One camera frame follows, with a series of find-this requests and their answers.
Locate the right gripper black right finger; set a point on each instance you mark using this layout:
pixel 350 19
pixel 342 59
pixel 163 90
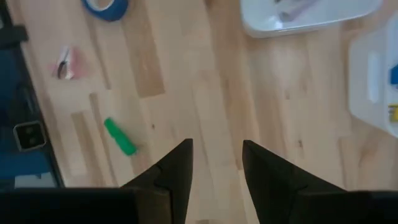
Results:
pixel 273 193

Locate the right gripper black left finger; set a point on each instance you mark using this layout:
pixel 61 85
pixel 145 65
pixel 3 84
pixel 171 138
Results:
pixel 168 186

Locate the pink staple remover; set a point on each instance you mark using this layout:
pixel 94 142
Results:
pixel 77 63

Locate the long bright green stapler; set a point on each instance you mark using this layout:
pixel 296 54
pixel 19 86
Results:
pixel 119 137

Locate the blue masking tape roll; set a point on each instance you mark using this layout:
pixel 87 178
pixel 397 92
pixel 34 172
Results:
pixel 115 14

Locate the white plastic storage bin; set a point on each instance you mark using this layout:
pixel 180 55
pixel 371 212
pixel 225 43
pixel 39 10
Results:
pixel 360 93
pixel 264 25

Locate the black table-level camera box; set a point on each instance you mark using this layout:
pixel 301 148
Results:
pixel 29 137

